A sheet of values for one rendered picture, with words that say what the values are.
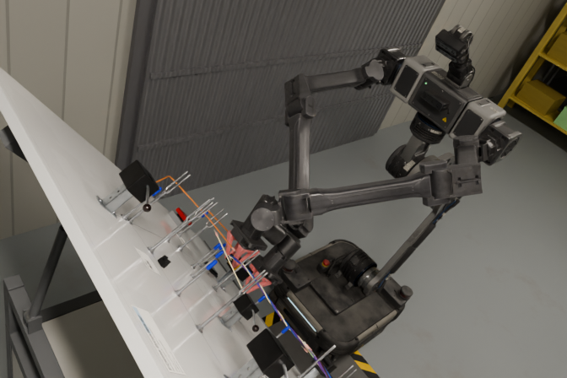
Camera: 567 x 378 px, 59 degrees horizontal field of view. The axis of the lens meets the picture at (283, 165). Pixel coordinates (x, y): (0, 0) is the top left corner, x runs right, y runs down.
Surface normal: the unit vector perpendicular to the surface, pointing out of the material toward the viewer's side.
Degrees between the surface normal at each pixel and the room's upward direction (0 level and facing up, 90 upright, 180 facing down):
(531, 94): 90
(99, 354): 0
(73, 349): 0
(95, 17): 90
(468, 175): 63
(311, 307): 0
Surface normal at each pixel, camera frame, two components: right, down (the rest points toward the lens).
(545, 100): -0.74, 0.20
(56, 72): 0.62, 0.62
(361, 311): 0.30, -0.75
